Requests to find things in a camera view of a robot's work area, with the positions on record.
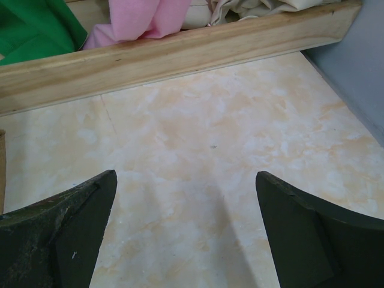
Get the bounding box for pink garment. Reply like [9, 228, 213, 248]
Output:
[83, 0, 191, 50]

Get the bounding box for green tank top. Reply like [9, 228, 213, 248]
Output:
[1, 0, 88, 65]

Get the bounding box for beige cloth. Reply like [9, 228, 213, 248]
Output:
[182, 0, 334, 30]

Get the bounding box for canvas bag with cat print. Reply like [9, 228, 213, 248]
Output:
[0, 130, 7, 214]

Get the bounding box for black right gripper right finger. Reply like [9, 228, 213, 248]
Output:
[256, 171, 383, 287]

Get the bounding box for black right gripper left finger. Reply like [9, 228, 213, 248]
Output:
[1, 170, 116, 287]

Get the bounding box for wooden clothes rack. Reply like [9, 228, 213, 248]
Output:
[1, 1, 362, 115]

